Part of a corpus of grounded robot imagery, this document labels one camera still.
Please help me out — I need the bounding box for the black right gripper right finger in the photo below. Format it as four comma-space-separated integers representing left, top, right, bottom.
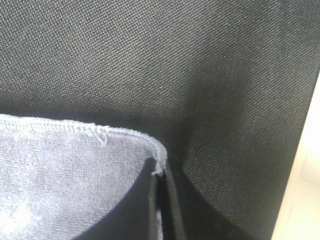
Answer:
159, 164, 253, 240

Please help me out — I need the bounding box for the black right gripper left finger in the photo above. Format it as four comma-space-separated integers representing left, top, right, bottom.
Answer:
77, 158, 161, 240

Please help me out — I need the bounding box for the grey microfibre towel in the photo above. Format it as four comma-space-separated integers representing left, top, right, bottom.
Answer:
0, 114, 168, 240

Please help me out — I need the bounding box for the black table mat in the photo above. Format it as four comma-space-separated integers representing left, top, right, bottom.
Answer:
0, 0, 320, 240

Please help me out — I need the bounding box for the cream white storage basket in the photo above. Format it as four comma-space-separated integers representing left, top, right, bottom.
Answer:
271, 82, 320, 240

